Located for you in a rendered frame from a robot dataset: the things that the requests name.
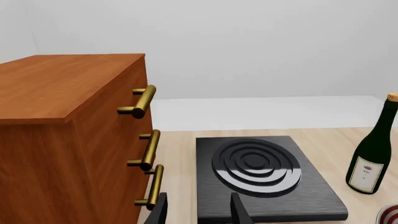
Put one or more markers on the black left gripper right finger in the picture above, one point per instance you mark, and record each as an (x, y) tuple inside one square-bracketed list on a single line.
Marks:
[(239, 211)]

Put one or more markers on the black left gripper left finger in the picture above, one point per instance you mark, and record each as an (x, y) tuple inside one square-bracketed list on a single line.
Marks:
[(158, 211)]

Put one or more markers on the flat black stove plate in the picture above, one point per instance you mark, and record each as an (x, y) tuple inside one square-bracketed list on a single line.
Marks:
[(267, 186)]

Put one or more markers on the plate with red rings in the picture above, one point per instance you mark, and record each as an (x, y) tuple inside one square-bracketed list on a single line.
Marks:
[(389, 214)]

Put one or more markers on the wooden cabinet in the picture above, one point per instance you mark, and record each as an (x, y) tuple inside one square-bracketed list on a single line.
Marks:
[(62, 130)]

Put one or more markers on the dark green wine bottle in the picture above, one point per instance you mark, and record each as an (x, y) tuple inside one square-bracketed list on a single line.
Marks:
[(371, 158)]

